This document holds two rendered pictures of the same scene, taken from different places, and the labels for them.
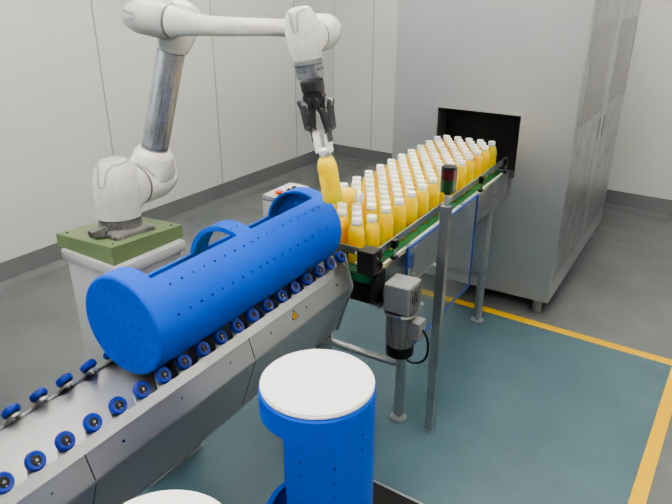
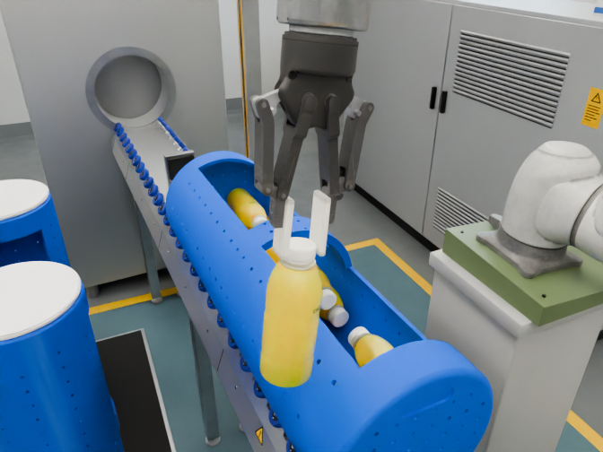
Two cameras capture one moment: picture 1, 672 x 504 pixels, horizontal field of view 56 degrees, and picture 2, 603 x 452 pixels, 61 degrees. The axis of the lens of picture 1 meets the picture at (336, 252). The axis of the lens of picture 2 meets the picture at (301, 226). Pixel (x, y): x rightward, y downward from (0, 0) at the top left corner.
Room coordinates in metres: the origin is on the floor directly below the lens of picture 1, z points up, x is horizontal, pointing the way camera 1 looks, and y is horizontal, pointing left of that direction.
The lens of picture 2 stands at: (2.26, -0.37, 1.71)
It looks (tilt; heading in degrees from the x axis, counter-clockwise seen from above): 29 degrees down; 122
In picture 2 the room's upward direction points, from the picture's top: straight up
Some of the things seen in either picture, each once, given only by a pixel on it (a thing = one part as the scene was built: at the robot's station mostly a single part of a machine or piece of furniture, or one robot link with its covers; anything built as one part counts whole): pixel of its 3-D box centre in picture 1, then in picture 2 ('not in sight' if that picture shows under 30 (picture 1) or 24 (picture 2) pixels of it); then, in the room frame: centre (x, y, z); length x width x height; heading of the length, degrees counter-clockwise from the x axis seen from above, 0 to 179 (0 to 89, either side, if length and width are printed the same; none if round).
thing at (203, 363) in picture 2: not in sight; (205, 382); (1.27, 0.56, 0.31); 0.06 x 0.06 x 0.63; 58
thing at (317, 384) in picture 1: (317, 381); (13, 297); (1.26, 0.04, 1.03); 0.28 x 0.28 x 0.01
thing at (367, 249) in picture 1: (368, 261); not in sight; (2.13, -0.12, 0.95); 0.10 x 0.07 x 0.10; 58
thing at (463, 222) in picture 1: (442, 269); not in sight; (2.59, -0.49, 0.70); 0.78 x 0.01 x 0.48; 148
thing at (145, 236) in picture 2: not in sight; (148, 252); (0.43, 1.08, 0.31); 0.06 x 0.06 x 0.63; 58
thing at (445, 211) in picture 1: (437, 326); not in sight; (2.33, -0.44, 0.55); 0.04 x 0.04 x 1.10; 58
